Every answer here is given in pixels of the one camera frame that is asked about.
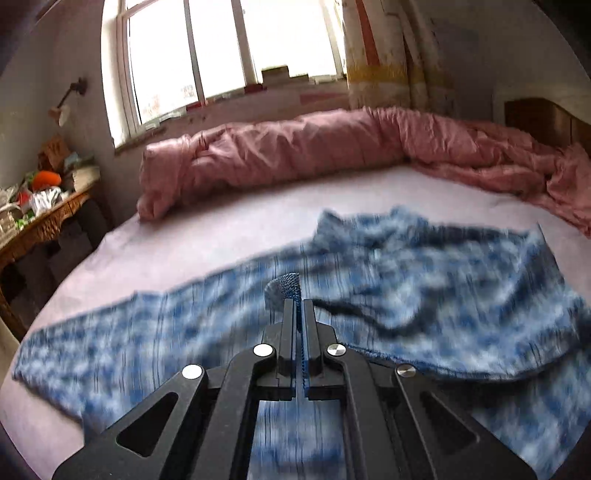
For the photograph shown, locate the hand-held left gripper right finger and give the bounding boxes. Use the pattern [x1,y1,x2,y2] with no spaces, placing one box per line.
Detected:
[301,299,540,480]

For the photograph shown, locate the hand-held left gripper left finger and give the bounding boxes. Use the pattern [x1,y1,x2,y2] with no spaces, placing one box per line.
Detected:
[52,273,302,480]

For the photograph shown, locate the blue plaid shirt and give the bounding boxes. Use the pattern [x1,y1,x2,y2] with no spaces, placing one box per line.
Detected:
[11,207,591,480]

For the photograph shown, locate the bed with pink sheet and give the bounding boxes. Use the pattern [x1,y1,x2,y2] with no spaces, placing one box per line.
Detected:
[0,164,591,480]

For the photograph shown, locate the pink duvet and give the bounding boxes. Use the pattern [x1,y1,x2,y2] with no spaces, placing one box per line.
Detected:
[137,106,591,236]

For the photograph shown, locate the stack of books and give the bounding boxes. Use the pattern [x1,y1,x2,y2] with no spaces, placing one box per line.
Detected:
[65,164,101,190]

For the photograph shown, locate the tree print curtain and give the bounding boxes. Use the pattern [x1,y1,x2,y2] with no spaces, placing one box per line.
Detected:
[344,0,458,114]

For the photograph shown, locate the carved wooden desk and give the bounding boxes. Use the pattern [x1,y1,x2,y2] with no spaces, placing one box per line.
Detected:
[0,178,109,342]

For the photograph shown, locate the white plastic bag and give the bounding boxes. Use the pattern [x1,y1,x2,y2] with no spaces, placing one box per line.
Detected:
[28,188,65,215]

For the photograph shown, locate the white framed window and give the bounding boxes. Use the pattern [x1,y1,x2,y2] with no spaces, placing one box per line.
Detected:
[99,0,352,144]

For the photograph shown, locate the orange plush toy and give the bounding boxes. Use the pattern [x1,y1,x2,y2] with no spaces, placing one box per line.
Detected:
[31,171,63,189]

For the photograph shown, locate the wooden bed headboard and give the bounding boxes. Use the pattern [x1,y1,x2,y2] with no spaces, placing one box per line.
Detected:
[492,88,591,153]

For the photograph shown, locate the wall lamp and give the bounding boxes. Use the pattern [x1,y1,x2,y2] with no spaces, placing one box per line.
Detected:
[48,78,88,127]

